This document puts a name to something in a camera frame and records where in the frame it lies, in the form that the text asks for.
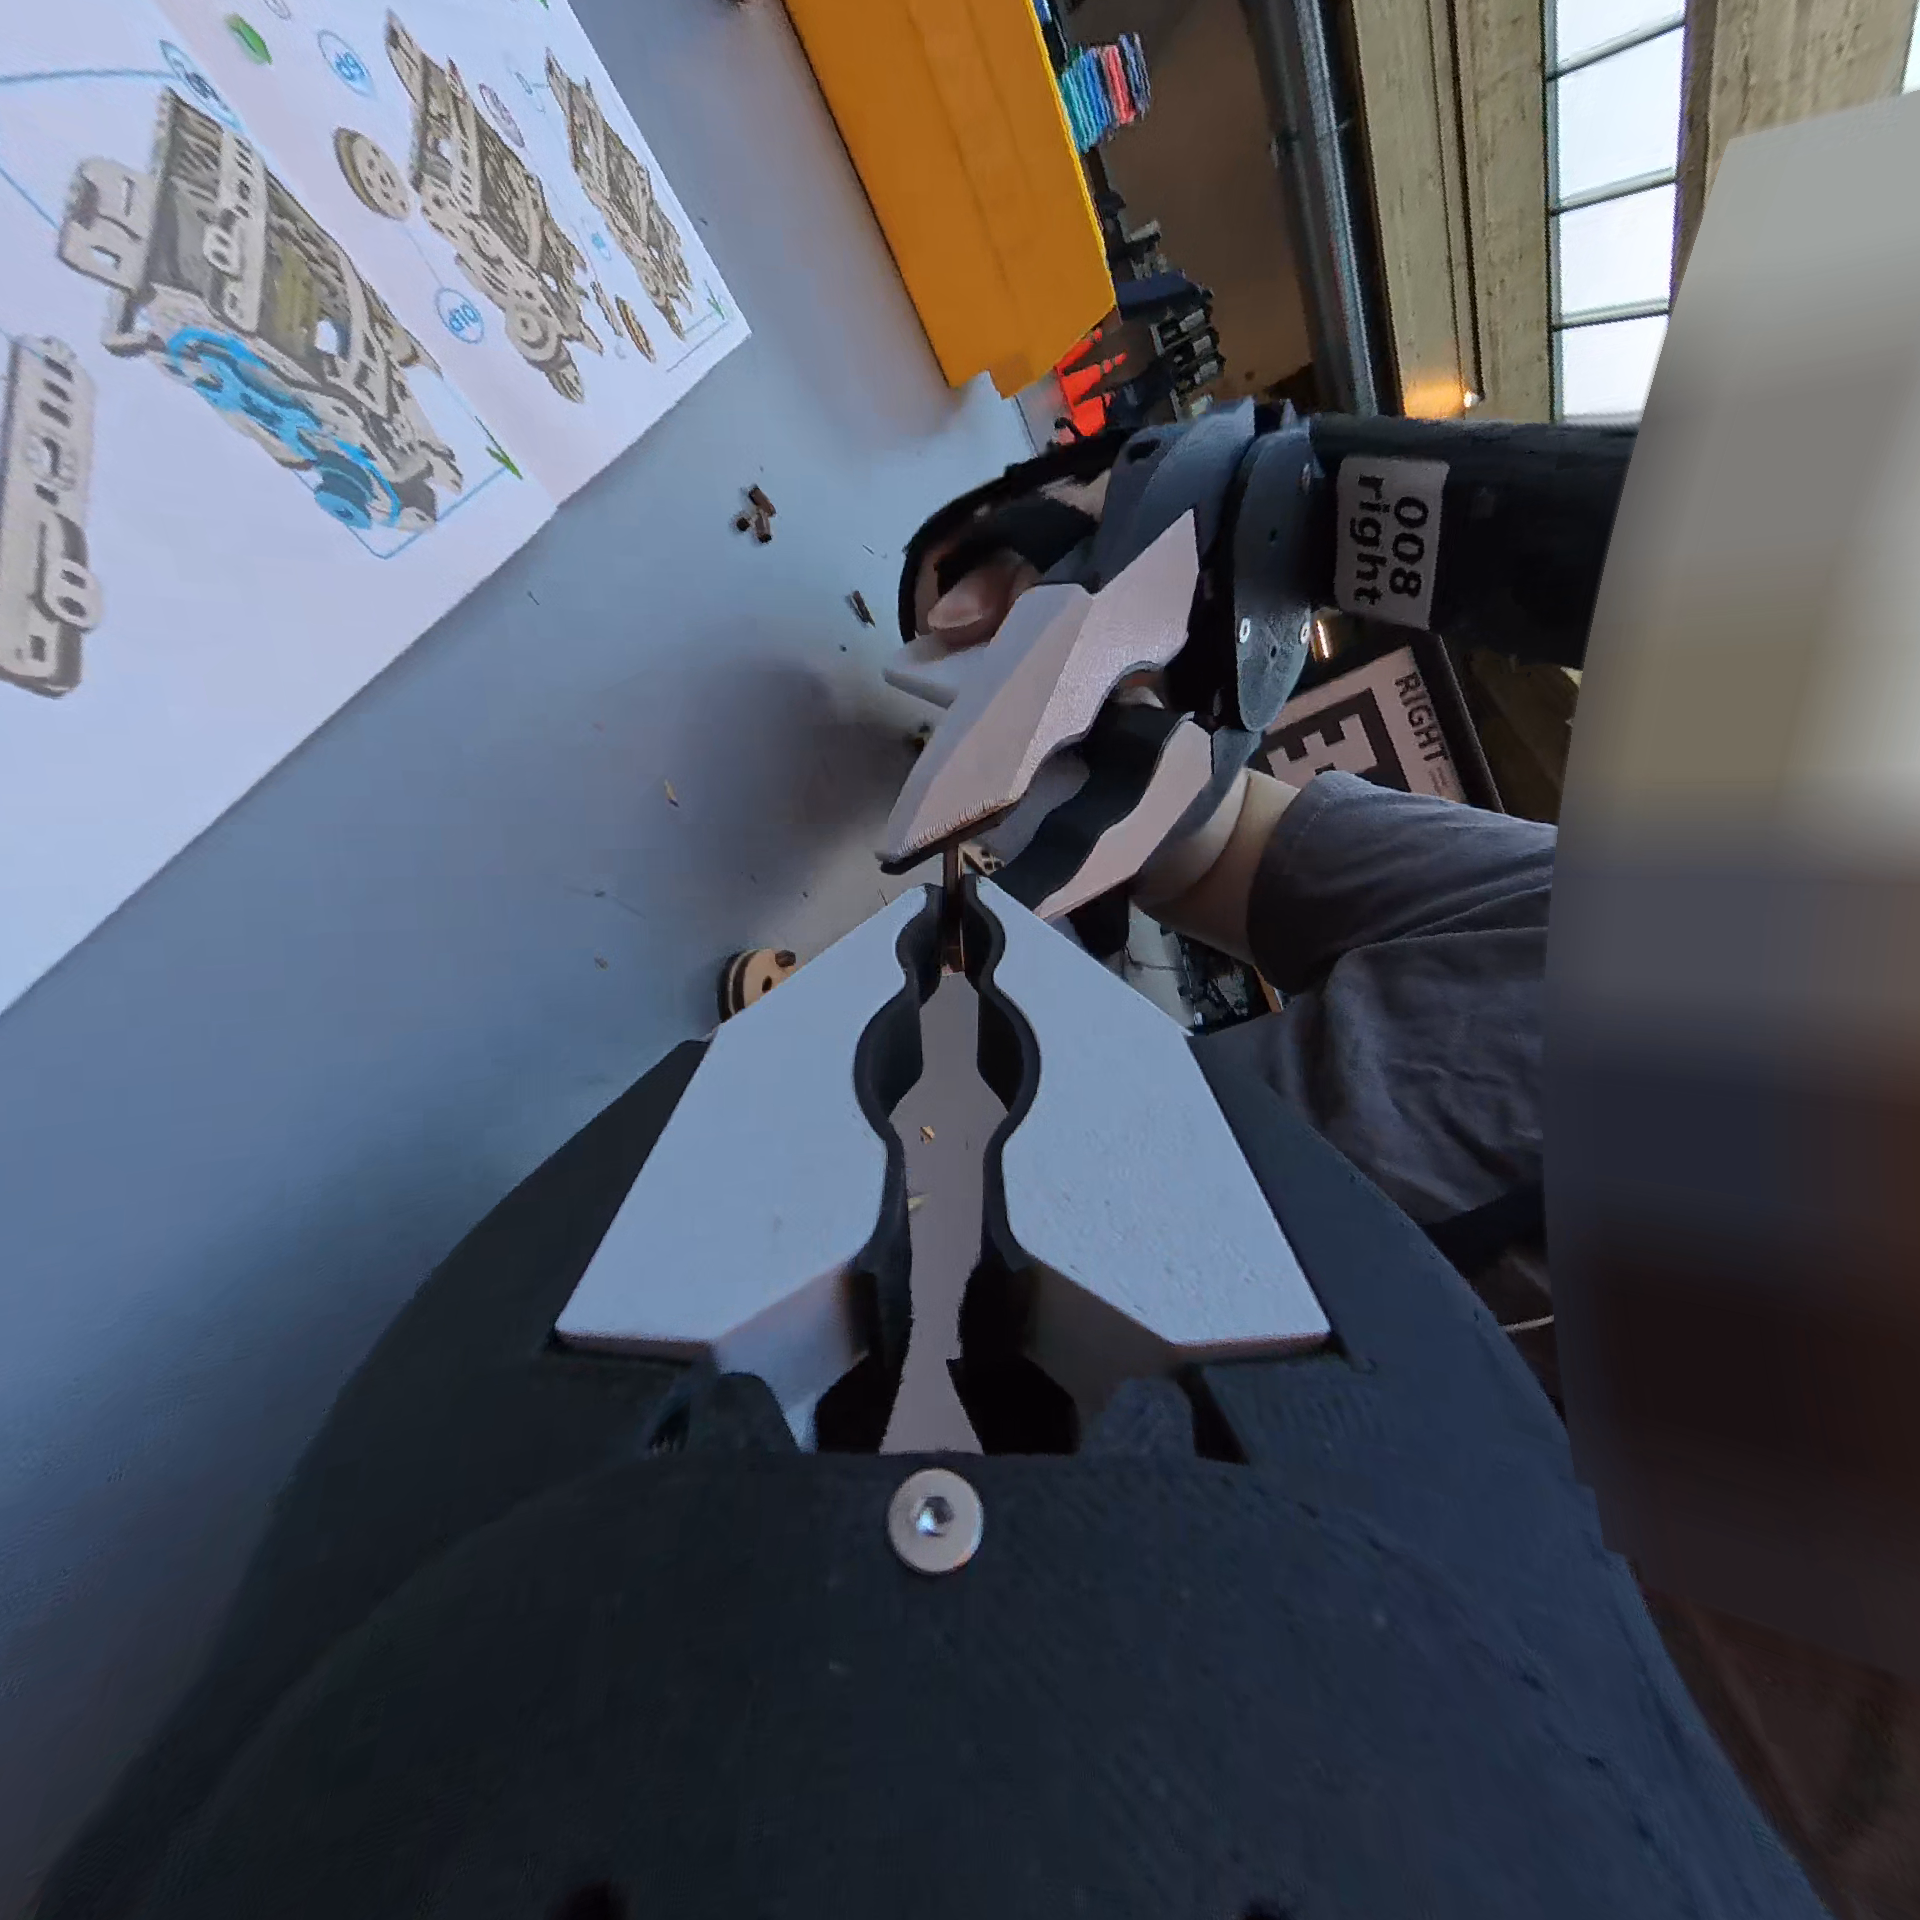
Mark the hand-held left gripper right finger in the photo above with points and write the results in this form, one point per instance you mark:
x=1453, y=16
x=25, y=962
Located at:
x=1156, y=1200

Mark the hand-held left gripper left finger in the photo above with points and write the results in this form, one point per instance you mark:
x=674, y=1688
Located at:
x=718, y=1200

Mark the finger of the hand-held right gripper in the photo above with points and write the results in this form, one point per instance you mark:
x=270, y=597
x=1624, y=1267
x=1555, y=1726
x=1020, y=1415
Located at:
x=1156, y=818
x=1035, y=706

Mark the small wooden part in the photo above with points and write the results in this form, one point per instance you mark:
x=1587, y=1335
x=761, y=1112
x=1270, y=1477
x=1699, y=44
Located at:
x=957, y=900

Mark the round wooden wheel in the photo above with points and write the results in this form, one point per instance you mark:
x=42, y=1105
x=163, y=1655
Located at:
x=753, y=983

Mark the person's right forearm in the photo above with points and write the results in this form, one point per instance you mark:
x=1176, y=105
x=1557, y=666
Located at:
x=1409, y=960

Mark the grey desk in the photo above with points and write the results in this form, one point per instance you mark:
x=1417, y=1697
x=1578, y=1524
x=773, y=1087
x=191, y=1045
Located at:
x=451, y=975

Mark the person's right hand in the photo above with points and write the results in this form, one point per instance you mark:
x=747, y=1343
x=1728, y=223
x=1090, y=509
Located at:
x=976, y=586

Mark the red glowing object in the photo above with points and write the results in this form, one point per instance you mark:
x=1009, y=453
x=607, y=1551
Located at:
x=1096, y=381

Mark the grey metal pipe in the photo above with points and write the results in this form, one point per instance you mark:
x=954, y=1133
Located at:
x=1320, y=195

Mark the tall window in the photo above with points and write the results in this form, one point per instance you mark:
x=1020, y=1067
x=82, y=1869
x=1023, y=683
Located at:
x=1612, y=134

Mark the yellow plastic bin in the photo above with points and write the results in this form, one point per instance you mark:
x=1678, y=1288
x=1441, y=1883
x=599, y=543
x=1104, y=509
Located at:
x=960, y=164

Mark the colourful stacked items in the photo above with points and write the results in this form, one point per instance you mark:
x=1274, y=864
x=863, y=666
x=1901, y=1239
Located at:
x=1103, y=90

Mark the illustrated instruction booklet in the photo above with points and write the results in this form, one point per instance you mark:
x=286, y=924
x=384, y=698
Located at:
x=300, y=599

